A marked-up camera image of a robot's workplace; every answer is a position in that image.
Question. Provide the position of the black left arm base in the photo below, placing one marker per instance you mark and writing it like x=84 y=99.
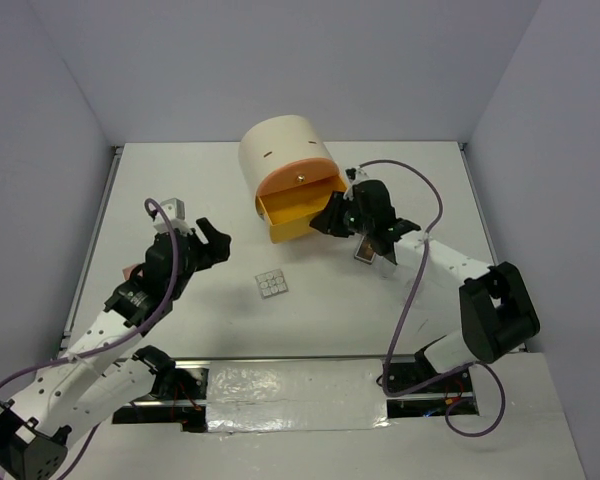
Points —
x=177 y=395

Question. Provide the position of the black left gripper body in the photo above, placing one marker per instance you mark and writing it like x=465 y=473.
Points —
x=198 y=258

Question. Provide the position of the clear grey eyeshadow palette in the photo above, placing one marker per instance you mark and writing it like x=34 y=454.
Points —
x=271 y=283

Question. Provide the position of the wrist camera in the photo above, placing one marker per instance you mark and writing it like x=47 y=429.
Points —
x=174 y=210
x=356 y=175

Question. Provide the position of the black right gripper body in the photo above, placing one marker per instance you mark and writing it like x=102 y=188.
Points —
x=363 y=224

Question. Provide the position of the pink blush palette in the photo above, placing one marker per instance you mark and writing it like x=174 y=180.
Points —
x=132 y=271

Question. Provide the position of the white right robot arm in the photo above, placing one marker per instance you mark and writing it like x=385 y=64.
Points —
x=496 y=311

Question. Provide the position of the yellow drawer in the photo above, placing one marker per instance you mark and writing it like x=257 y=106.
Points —
x=288 y=214

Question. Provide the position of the cream round drawer organizer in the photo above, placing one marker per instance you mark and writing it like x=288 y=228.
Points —
x=276 y=142

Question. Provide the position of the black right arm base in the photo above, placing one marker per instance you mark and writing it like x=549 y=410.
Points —
x=417 y=376

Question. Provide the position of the orange top drawer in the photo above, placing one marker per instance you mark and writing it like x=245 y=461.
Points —
x=297 y=173

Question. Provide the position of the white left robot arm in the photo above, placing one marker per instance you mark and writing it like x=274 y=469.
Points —
x=106 y=369

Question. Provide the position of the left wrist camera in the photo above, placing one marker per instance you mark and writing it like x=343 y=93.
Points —
x=174 y=210

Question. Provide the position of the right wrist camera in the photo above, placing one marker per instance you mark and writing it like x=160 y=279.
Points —
x=356 y=175

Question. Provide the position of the silver foil tape panel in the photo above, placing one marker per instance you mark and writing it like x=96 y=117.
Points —
x=294 y=396

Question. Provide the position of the brown eyeshadow palette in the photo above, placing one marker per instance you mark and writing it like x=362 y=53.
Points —
x=364 y=252

